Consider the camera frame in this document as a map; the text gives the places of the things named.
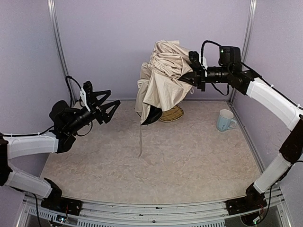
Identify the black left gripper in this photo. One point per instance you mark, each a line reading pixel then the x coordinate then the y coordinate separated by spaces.
pixel 93 109

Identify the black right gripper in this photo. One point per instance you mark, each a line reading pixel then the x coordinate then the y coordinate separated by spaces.
pixel 201 76

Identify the beige folding umbrella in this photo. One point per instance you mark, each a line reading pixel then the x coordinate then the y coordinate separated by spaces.
pixel 159 88

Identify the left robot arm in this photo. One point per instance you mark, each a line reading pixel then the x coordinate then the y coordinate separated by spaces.
pixel 67 121

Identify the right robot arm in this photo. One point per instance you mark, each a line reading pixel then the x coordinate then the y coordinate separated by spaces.
pixel 251 84

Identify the woven bamboo tray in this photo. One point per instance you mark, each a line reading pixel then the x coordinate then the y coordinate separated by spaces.
pixel 173 114

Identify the light blue ceramic mug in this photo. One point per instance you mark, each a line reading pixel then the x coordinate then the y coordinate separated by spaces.
pixel 225 120

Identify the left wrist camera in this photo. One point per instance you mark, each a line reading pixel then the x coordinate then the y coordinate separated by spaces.
pixel 85 92

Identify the right aluminium corner post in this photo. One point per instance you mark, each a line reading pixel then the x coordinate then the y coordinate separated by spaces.
pixel 249 29

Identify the aluminium corner post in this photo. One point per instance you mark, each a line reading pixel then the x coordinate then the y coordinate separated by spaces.
pixel 56 32
pixel 249 29

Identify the left aluminium corner post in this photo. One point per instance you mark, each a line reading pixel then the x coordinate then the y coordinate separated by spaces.
pixel 56 32

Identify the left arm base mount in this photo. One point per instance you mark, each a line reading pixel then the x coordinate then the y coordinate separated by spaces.
pixel 56 202

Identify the aluminium front rail frame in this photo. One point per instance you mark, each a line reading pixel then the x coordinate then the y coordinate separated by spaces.
pixel 199 214

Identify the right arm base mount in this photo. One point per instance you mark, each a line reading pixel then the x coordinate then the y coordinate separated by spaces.
pixel 252 201

